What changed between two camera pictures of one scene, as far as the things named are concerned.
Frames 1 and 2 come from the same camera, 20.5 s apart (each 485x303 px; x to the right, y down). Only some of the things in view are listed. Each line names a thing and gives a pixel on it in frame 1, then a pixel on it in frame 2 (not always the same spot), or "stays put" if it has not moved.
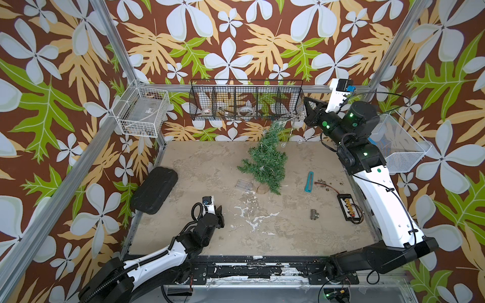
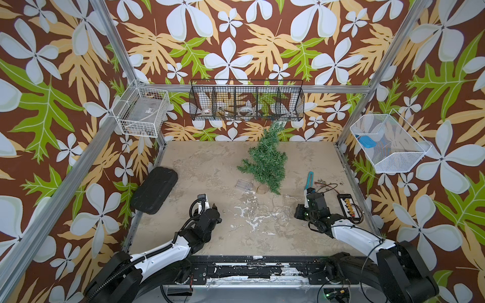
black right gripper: x=316 y=118 -> x=297 y=211
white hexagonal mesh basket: x=398 y=142 stays put
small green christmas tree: x=267 y=161 stays put
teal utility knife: x=309 y=182 stays put
